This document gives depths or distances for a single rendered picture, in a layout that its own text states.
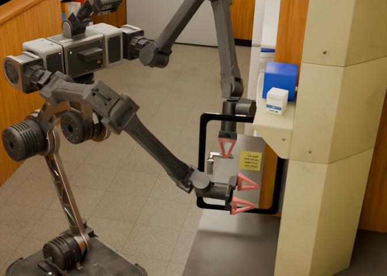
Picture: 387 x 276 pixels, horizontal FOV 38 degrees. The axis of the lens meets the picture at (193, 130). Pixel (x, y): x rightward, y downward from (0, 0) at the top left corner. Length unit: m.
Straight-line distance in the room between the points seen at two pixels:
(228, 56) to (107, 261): 1.44
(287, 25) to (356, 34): 0.41
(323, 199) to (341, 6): 0.58
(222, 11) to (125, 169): 2.35
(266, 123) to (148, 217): 2.22
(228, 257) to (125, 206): 1.94
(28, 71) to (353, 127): 1.12
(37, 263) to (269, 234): 1.42
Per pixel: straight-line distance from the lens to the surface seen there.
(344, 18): 1.50
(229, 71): 2.05
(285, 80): 1.76
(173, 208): 3.84
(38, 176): 4.27
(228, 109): 2.04
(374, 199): 2.18
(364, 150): 1.78
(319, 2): 1.49
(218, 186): 1.89
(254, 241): 2.09
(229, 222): 2.17
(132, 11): 6.90
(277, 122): 1.65
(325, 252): 1.90
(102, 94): 1.68
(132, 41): 2.36
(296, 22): 1.89
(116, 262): 3.06
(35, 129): 2.83
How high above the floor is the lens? 2.24
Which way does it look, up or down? 28 degrees down
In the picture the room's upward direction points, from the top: 2 degrees clockwise
